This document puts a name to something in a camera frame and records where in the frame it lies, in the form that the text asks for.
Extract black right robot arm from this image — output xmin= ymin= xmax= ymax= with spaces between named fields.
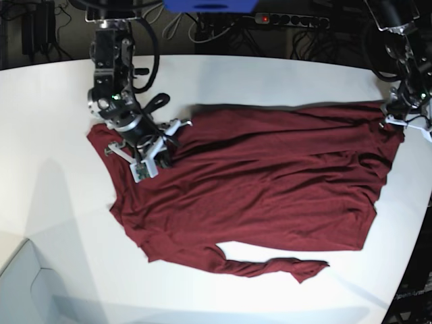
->
xmin=81 ymin=1 xmax=176 ymax=168

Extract black power strip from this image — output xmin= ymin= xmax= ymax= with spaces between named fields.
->
xmin=254 ymin=13 xmax=331 ymax=30

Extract black box on floor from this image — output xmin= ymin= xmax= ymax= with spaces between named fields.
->
xmin=21 ymin=1 xmax=55 ymax=56

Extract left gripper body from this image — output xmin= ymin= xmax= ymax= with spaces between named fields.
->
xmin=381 ymin=87 xmax=429 ymax=117

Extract white bin at corner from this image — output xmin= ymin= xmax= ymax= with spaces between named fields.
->
xmin=1 ymin=240 xmax=60 ymax=324

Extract white cable loops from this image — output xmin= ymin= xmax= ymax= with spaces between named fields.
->
xmin=142 ymin=3 xmax=237 ymax=44

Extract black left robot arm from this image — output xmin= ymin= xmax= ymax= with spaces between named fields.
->
xmin=365 ymin=1 xmax=431 ymax=118

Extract blue box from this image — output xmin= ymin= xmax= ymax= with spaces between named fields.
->
xmin=163 ymin=0 xmax=259 ymax=13

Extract dark red t-shirt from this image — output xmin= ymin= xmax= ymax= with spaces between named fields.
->
xmin=88 ymin=103 xmax=404 ymax=281

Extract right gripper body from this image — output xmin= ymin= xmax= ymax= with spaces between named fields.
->
xmin=117 ymin=114 xmax=161 ymax=147

